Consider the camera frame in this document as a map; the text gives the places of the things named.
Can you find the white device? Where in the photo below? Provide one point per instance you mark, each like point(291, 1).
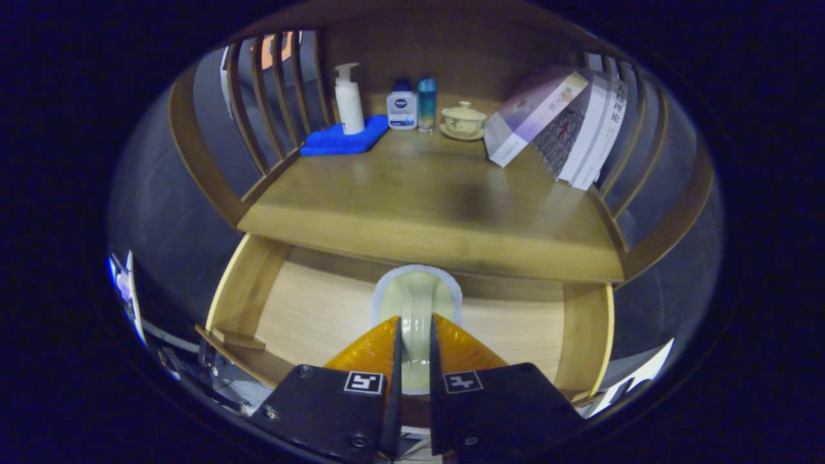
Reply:
point(635, 380)

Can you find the blue folded cloth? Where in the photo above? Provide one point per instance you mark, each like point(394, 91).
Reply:
point(335, 140)

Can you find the wooden countertop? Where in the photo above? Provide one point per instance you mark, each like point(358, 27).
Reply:
point(419, 200)

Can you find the beige lidded teacup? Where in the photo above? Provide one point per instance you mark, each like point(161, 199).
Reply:
point(463, 121)

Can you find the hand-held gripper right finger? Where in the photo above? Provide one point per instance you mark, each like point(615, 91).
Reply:
point(438, 412)

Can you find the wooden cabinet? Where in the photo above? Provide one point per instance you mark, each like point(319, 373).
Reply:
point(464, 58)

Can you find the wooden drawer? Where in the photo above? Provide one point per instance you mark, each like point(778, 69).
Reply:
point(309, 309)

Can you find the teal slim bottle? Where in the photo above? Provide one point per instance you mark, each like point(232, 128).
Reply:
point(427, 106)

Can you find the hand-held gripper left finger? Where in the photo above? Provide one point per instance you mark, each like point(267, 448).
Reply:
point(392, 412)

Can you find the white pump bottle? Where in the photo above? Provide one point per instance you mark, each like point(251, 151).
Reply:
point(350, 106)

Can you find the purple white leaning book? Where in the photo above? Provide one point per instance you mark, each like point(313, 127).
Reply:
point(528, 113)

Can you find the patterned cover book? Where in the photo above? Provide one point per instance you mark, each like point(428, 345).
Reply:
point(567, 138)

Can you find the white blue-capped lotion bottle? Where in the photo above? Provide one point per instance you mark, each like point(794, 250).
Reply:
point(401, 109)

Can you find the white book black lettering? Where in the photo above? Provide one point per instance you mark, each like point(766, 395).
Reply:
point(606, 129)

